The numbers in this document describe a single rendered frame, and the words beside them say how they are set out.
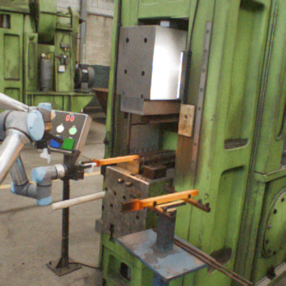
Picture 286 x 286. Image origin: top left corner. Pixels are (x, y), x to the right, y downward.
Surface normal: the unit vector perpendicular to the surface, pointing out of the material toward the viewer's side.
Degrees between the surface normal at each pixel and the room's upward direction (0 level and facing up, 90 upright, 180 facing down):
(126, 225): 90
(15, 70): 89
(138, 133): 90
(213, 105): 90
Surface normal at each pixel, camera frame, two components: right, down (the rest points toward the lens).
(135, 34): -0.72, 0.10
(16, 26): 0.52, 0.21
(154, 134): 0.69, 0.22
